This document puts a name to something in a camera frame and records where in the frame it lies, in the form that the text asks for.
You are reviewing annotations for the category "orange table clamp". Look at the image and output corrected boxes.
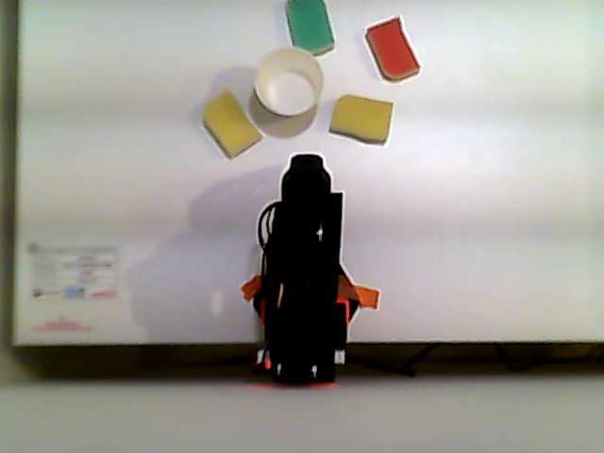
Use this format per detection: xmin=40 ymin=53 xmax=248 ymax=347
xmin=239 ymin=275 xmax=263 ymax=302
xmin=337 ymin=275 xmax=381 ymax=327

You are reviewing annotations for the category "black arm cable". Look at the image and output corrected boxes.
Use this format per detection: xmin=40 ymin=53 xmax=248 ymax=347
xmin=257 ymin=201 xmax=279 ymax=251

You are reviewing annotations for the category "printed label sticker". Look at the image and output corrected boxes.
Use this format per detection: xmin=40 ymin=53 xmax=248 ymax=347
xmin=26 ymin=243 xmax=120 ymax=302

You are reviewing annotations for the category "yellow and white sponge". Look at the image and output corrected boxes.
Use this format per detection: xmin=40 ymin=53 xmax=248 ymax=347
xmin=328 ymin=93 xmax=395 ymax=147
xmin=201 ymin=89 xmax=264 ymax=160

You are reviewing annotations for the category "white paper cup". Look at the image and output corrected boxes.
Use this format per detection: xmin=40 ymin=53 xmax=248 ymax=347
xmin=248 ymin=46 xmax=326 ymax=139

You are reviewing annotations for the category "red and white sponge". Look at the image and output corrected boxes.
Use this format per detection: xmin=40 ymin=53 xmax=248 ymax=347
xmin=362 ymin=15 xmax=423 ymax=86

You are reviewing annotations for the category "green and white sponge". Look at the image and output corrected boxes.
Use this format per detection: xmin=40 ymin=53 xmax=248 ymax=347
xmin=284 ymin=0 xmax=337 ymax=58

